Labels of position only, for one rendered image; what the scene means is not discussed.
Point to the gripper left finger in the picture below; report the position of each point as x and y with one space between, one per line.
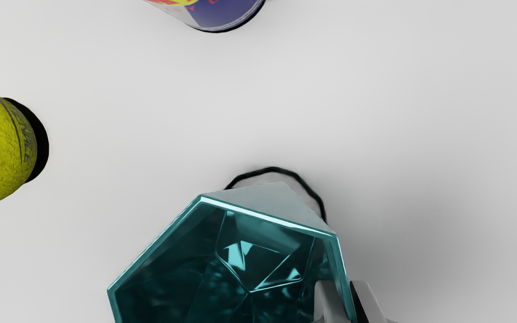
328 305

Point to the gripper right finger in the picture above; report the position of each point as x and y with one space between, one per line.
370 305

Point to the teal faceted mug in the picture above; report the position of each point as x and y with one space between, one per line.
204 278

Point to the blue and silver drink can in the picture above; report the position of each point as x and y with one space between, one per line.
222 11

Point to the yellow tennis ball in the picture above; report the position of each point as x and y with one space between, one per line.
2 152

